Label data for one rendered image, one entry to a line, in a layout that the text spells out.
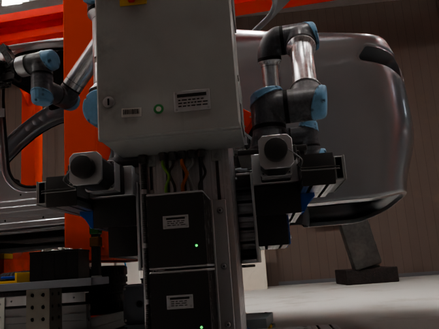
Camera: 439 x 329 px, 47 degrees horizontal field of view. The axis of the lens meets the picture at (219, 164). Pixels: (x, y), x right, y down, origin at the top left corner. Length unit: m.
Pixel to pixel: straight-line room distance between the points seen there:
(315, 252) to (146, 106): 10.54
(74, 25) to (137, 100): 1.42
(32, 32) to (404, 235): 8.82
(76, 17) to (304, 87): 1.28
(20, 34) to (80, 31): 3.55
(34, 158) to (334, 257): 7.64
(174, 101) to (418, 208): 11.08
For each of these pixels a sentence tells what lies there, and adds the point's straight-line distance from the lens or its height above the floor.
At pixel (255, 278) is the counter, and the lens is 10.38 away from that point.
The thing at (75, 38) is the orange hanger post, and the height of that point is 1.57.
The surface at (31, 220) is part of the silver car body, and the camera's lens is 3.07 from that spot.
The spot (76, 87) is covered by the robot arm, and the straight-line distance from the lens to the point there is 1.98.
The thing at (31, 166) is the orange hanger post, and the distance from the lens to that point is 5.76.
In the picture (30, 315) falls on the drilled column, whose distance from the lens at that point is 2.22.
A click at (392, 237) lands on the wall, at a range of 11.92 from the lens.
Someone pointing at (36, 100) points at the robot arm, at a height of 1.06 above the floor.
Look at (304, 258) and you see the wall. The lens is 11.62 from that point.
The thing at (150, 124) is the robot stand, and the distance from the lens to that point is 1.20.
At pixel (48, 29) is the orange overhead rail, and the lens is 5.96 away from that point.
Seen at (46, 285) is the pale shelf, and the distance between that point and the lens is 2.15.
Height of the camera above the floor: 0.45
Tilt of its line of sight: 12 degrees up
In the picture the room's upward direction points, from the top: 4 degrees counter-clockwise
